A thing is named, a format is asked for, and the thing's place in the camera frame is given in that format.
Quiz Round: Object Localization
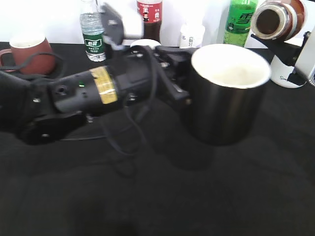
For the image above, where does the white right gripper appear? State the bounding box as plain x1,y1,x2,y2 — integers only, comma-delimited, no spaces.
251,30,315,86

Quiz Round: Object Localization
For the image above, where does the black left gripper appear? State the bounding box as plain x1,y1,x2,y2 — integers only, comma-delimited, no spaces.
111,46,195,111

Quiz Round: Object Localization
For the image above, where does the orange Nescafe coffee bottle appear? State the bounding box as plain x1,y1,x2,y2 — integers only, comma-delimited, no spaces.
251,0,307,41

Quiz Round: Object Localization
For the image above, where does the black ceramic mug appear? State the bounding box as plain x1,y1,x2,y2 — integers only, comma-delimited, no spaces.
180,44,271,146

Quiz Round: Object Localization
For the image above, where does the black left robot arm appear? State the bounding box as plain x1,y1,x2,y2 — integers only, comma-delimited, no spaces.
0,46,194,145

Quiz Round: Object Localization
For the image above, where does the white ceramic mug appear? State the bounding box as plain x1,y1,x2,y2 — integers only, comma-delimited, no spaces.
270,36,308,89

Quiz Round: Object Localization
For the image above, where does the green sprite bottle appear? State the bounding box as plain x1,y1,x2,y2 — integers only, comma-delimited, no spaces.
223,0,258,47

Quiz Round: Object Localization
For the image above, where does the maroon ceramic mug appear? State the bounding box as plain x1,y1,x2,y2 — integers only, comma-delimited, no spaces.
0,32,56,75

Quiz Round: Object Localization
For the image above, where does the yellow plastic cup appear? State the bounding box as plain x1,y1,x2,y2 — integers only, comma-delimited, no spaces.
130,39,161,50

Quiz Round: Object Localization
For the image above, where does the cola bottle red label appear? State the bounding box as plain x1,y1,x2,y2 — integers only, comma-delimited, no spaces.
136,0,162,42

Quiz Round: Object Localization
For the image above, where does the clear water bottle green label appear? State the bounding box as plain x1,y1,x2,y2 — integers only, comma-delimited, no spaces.
80,0,106,62

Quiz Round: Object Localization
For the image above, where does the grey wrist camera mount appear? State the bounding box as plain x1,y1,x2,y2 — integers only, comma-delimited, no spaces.
98,0,144,51

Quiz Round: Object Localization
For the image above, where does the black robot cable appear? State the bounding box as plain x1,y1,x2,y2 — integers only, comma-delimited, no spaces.
0,45,160,158

